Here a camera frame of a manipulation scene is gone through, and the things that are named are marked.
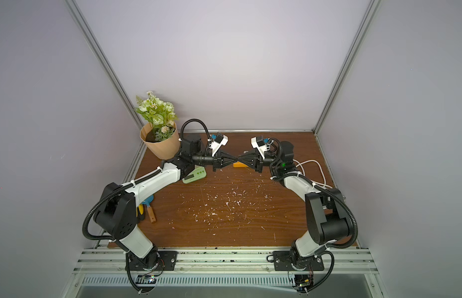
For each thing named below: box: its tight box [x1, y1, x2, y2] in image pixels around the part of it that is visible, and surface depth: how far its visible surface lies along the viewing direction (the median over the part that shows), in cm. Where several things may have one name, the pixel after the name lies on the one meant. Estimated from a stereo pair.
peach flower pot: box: [139, 122, 181, 161], surface depth 99 cm
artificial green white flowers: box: [134, 90, 179, 142], surface depth 95 cm
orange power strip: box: [232, 161, 249, 168], surface depth 76 cm
